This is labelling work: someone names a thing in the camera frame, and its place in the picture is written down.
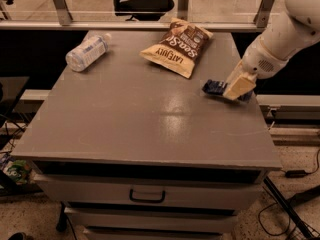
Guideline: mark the black drawer handle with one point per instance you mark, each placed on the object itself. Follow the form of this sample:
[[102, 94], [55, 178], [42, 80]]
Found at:
[[147, 197]]

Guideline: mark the green snack package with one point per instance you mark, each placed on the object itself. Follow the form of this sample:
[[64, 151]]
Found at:
[[16, 170]]

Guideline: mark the brown chip bag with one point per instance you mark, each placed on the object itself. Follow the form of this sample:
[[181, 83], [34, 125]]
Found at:
[[179, 48]]

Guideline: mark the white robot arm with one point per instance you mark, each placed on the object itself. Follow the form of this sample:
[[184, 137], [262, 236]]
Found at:
[[297, 28]]

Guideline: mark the black office chair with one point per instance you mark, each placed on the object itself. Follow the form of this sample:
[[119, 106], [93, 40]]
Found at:
[[143, 10]]

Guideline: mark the blue rxbar blueberry wrapper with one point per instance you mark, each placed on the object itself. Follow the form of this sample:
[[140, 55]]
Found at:
[[217, 88]]

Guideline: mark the clear plastic water bottle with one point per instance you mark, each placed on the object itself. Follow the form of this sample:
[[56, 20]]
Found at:
[[82, 56]]

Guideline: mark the grey drawer cabinet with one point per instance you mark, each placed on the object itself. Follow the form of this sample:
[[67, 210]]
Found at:
[[127, 123]]

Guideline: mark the metal window railing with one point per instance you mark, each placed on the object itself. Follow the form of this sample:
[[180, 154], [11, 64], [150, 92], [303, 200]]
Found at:
[[215, 15]]

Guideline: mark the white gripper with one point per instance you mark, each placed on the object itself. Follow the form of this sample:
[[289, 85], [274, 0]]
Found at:
[[260, 61]]

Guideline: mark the black power adapter with cable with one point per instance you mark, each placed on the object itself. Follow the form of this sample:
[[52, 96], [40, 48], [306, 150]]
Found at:
[[303, 173]]

